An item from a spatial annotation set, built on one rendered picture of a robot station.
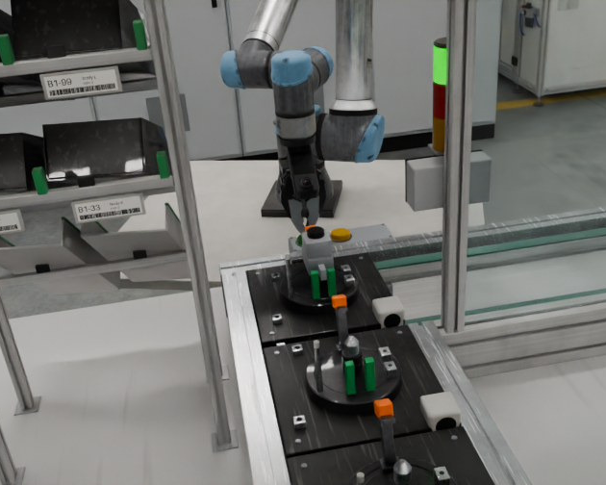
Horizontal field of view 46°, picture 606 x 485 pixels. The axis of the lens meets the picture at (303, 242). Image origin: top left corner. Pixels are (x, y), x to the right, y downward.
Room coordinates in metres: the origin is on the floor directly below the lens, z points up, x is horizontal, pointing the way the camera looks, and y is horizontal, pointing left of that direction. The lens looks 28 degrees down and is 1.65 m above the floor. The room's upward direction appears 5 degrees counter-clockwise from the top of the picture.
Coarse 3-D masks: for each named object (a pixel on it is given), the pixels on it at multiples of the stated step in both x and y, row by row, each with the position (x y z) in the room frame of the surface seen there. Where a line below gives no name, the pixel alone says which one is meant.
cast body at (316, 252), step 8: (304, 232) 1.10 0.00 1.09; (312, 232) 1.08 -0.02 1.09; (320, 232) 1.08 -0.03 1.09; (304, 240) 1.08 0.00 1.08; (312, 240) 1.07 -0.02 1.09; (320, 240) 1.07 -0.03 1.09; (328, 240) 1.07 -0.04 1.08; (304, 248) 1.08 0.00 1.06; (312, 248) 1.06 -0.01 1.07; (320, 248) 1.06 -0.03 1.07; (328, 248) 1.07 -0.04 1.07; (304, 256) 1.09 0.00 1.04; (312, 256) 1.06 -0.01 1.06; (320, 256) 1.06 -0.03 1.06; (328, 256) 1.07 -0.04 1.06; (312, 264) 1.06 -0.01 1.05; (320, 264) 1.06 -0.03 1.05; (328, 264) 1.06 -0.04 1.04; (320, 272) 1.04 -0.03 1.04
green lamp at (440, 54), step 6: (438, 48) 0.99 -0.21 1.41; (438, 54) 0.98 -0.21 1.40; (444, 54) 0.98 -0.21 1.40; (438, 60) 0.98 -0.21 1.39; (444, 60) 0.98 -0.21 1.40; (438, 66) 0.98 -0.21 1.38; (444, 66) 0.98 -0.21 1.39; (438, 72) 0.98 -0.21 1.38; (444, 72) 0.98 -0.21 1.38; (438, 78) 0.98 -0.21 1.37; (444, 78) 0.98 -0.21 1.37; (444, 84) 0.98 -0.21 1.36
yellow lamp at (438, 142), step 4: (436, 120) 0.99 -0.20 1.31; (440, 120) 0.98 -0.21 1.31; (436, 124) 0.99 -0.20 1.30; (440, 124) 0.98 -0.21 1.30; (444, 124) 0.98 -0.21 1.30; (436, 128) 0.99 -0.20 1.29; (440, 128) 0.98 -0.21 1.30; (436, 132) 0.99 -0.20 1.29; (440, 132) 0.98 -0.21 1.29; (436, 136) 0.99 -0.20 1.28; (440, 136) 0.98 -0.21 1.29; (432, 140) 1.00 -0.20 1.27; (436, 140) 0.99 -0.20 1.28; (440, 140) 0.98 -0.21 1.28; (432, 144) 1.00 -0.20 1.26; (436, 144) 0.99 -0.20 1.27; (440, 144) 0.98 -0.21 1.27; (436, 148) 0.99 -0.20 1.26; (440, 148) 0.98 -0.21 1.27
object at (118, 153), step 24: (120, 120) 0.91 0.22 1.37; (144, 120) 0.92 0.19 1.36; (48, 144) 0.90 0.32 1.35; (72, 144) 0.90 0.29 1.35; (96, 144) 0.89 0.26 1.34; (120, 144) 0.89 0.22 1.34; (144, 144) 0.90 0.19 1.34; (48, 168) 0.89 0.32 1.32; (72, 168) 0.88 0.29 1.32; (96, 168) 0.88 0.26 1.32; (120, 168) 0.88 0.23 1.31; (144, 168) 0.88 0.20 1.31
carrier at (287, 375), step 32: (288, 352) 0.92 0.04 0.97; (320, 352) 0.89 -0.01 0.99; (352, 352) 0.83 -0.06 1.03; (384, 352) 0.85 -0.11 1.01; (416, 352) 0.89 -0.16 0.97; (288, 384) 0.84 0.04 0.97; (320, 384) 0.79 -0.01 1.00; (352, 384) 0.78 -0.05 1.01; (384, 384) 0.80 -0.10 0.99; (416, 384) 0.82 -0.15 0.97; (288, 416) 0.77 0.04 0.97; (320, 416) 0.77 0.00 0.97; (352, 416) 0.76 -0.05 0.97; (416, 416) 0.75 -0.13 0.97; (448, 416) 0.73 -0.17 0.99; (288, 448) 0.71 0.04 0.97; (320, 448) 0.71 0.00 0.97
